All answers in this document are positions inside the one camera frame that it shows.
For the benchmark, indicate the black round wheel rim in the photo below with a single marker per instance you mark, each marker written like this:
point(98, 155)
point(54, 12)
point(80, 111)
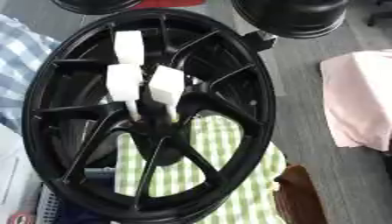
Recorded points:
point(97, 5)
point(296, 16)

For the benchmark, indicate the pink cloth covered table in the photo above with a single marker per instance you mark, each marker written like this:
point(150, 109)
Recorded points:
point(360, 99)

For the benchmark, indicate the white pin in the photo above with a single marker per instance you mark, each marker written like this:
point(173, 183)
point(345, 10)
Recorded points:
point(123, 83)
point(166, 86)
point(128, 46)

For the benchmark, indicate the black spoked wheel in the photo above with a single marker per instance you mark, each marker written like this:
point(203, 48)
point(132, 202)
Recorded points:
point(240, 96)

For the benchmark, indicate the white plastic crate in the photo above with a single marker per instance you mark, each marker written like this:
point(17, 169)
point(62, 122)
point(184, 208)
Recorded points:
point(47, 207)

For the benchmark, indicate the brown wooden chair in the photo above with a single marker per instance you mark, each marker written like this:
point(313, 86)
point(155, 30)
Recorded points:
point(298, 198)

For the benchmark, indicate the red flat object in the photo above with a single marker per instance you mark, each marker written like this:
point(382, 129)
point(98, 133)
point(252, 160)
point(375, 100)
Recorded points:
point(166, 3)

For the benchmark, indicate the blue white checked cloth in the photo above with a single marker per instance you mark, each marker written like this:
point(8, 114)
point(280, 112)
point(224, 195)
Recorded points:
point(20, 58)

